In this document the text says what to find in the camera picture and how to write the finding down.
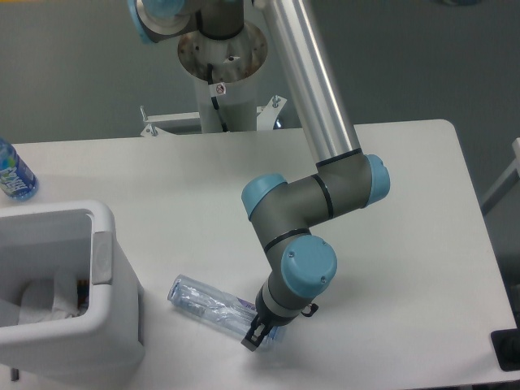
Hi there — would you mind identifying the white frame leg right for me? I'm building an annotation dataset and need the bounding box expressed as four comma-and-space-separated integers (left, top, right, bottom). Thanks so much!
480, 138, 519, 215

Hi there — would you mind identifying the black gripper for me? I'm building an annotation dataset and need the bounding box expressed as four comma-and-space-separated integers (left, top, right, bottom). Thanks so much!
241, 294, 303, 351

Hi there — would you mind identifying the black clamp at table edge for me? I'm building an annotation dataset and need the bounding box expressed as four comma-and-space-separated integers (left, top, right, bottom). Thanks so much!
491, 328, 519, 372

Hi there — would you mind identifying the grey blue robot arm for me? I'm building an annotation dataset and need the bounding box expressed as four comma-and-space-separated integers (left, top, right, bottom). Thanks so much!
128, 1, 390, 350

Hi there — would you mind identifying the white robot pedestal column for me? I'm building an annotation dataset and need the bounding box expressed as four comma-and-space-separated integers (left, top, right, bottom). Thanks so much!
192, 73, 277, 134

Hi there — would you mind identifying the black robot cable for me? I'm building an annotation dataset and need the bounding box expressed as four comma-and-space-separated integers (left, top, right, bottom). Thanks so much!
206, 62, 229, 133

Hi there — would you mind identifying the white plastic trash can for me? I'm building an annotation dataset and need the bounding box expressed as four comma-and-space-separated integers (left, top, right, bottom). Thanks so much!
1, 201, 145, 377

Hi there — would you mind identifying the white paper wrapper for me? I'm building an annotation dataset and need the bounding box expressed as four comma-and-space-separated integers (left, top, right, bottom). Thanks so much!
18, 268, 79, 325

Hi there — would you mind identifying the clear plastic bottle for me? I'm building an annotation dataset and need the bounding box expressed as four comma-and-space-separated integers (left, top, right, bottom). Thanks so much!
167, 274, 288, 353

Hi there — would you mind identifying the white metal frame bracket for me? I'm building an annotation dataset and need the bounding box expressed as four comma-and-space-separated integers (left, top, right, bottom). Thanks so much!
140, 106, 202, 137

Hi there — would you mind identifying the blue labelled water bottle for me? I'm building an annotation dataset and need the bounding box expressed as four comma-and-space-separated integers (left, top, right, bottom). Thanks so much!
1, 139, 39, 202

